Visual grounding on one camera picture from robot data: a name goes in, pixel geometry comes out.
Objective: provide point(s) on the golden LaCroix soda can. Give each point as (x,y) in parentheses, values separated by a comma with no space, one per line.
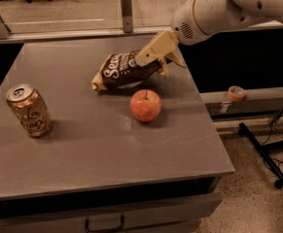
(30,109)

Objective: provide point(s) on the brown chip bag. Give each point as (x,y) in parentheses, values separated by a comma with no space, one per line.
(120,71)

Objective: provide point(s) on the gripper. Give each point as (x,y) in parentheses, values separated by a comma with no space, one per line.
(187,20)

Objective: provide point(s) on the metal glass bracket middle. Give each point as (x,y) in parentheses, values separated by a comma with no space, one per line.
(127,17)

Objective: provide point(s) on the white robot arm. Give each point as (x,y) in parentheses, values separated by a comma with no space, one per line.
(198,20)

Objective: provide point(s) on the grey drawer with black handle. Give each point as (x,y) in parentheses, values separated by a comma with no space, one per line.
(172,215)

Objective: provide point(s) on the red apple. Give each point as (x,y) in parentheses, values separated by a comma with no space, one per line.
(145,105)

